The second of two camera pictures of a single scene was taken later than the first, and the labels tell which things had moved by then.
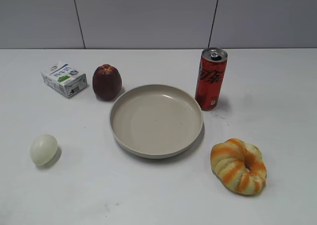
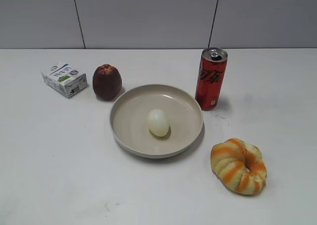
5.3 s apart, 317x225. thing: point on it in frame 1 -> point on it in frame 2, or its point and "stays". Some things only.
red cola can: [211, 74] stays
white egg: [43, 148] -> [158, 123]
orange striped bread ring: [239, 166] stays
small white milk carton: [63, 78] stays
